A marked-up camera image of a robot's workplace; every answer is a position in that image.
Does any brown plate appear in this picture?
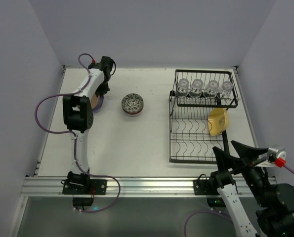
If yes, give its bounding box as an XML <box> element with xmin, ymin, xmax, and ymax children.
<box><xmin>90</xmin><ymin>94</ymin><xmax>100</xmax><ymax>109</ymax></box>

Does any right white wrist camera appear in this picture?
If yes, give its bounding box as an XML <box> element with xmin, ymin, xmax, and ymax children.
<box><xmin>256</xmin><ymin>145</ymin><xmax>287</xmax><ymax>168</ymax></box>

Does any left black controller box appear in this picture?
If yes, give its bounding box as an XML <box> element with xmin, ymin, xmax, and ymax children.
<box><xmin>72</xmin><ymin>197</ymin><xmax>94</xmax><ymax>210</ymax></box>

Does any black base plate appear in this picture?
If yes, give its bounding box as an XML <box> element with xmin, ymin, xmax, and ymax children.
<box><xmin>193</xmin><ymin>174</ymin><xmax>212</xmax><ymax>196</ymax></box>
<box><xmin>61</xmin><ymin>179</ymin><xmax>107</xmax><ymax>196</ymax></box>

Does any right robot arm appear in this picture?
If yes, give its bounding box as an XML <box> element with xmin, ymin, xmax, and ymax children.
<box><xmin>209</xmin><ymin>141</ymin><xmax>294</xmax><ymax>237</ymax></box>

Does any clear glass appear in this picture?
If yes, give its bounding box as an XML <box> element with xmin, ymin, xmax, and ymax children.
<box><xmin>188</xmin><ymin>79</ymin><xmax>204</xmax><ymax>97</ymax></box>
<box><xmin>218</xmin><ymin>81</ymin><xmax>233</xmax><ymax>98</ymax></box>
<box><xmin>204</xmin><ymin>80</ymin><xmax>219</xmax><ymax>97</ymax></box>
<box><xmin>177</xmin><ymin>78</ymin><xmax>189</xmax><ymax>97</ymax></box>

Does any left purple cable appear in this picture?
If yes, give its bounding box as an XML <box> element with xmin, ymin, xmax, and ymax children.
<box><xmin>35</xmin><ymin>52</ymin><xmax>95</xmax><ymax>178</ymax></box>

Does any black controller box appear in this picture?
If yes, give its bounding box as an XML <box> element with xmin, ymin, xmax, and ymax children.
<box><xmin>72</xmin><ymin>197</ymin><xmax>94</xmax><ymax>210</ymax></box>
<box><xmin>207</xmin><ymin>197</ymin><xmax>226</xmax><ymax>208</ymax></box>

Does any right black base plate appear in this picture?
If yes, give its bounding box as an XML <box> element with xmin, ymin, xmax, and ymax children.
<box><xmin>193</xmin><ymin>174</ymin><xmax>212</xmax><ymax>196</ymax></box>

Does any purple plate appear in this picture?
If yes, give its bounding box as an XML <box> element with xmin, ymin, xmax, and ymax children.
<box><xmin>92</xmin><ymin>95</ymin><xmax>104</xmax><ymax>114</ymax></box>

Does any yellow plate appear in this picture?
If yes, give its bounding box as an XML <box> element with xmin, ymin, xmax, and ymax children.
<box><xmin>208</xmin><ymin>108</ymin><xmax>229</xmax><ymax>136</ymax></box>

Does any aluminium mounting rail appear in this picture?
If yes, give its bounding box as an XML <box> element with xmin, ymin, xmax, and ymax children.
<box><xmin>20</xmin><ymin>176</ymin><xmax>256</xmax><ymax>198</ymax></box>

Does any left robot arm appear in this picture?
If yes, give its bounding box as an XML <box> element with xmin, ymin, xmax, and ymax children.
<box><xmin>62</xmin><ymin>56</ymin><xmax>116</xmax><ymax>195</ymax></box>

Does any black wire dish rack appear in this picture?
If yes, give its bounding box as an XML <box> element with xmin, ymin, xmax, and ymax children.
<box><xmin>168</xmin><ymin>69</ymin><xmax>239</xmax><ymax>165</ymax></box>

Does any right black controller box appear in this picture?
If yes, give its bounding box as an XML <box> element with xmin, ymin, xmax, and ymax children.
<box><xmin>207</xmin><ymin>197</ymin><xmax>226</xmax><ymax>208</ymax></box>

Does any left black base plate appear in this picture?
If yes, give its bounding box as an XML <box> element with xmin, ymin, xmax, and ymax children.
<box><xmin>61</xmin><ymin>179</ymin><xmax>107</xmax><ymax>196</ymax></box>

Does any green leaf bowl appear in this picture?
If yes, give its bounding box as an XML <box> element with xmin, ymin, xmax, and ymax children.
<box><xmin>121</xmin><ymin>93</ymin><xmax>144</xmax><ymax>112</ymax></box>

